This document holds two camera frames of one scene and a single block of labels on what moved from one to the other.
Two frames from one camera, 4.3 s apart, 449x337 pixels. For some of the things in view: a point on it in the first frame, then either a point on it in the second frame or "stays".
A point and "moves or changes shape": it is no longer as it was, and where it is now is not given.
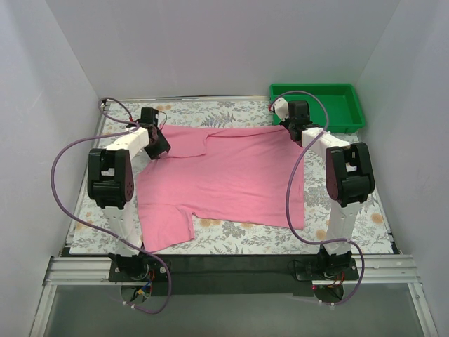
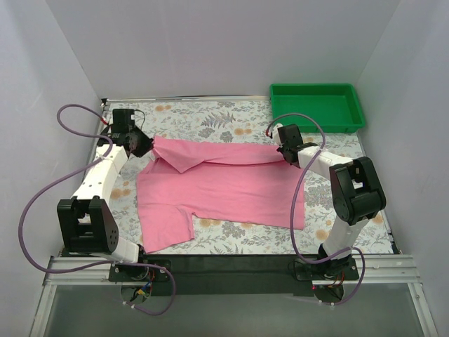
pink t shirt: [231, 172] moves or changes shape
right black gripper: [295, 130] to [284, 152]
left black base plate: [139, 270] stays
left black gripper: [158, 147] to [142, 147]
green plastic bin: [342, 100] stays
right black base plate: [327, 268] stays
